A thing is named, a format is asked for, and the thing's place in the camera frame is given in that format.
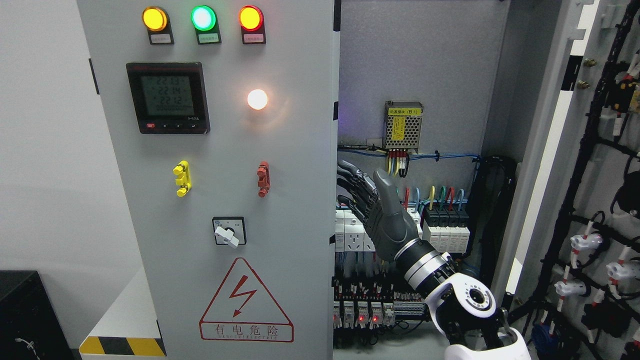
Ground yellow terminal connector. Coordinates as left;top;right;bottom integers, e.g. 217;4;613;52
173;160;193;198

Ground grey cabinet back panel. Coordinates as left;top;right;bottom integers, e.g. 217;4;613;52
338;0;511;154

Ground black corrugated cable conduit right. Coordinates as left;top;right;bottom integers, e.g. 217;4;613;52
465;156;518;281

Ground red electrical hazard warning sticker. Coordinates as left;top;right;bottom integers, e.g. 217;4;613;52
199;257;295;343

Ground lower relay terminal row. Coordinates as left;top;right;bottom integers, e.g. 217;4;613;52
331;272;431;349

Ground red indicator lamp left door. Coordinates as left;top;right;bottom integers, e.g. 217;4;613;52
238;4;266;44

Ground red terminal connector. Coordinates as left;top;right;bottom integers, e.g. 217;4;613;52
256;161;271;198

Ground yellow indicator lamp left door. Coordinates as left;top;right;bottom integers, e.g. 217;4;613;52
141;6;174;45

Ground black box at left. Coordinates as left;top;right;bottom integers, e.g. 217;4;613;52
0;270;74;360

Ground white breaker and socket row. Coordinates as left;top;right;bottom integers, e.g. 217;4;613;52
334;207;423;253

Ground black digital power meter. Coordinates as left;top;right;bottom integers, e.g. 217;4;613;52
126;62;211;135

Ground dark grey robotic left hand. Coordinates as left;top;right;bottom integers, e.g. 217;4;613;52
336;160;419;262

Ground green indicator lamp left door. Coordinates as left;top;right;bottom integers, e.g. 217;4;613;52
190;5;222;44

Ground left door rotary selector switch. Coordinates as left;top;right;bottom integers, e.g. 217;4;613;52
212;216;247;249

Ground black surge protector module row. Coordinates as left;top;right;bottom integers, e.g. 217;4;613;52
422;206;470;255

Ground perforated metal power supply module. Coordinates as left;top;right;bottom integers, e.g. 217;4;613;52
382;100;425;151

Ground grey cabinet door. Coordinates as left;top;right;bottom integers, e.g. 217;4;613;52
77;0;339;360
492;0;640;360

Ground white glowing indicator lamp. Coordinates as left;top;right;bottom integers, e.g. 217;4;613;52
246;88;269;111

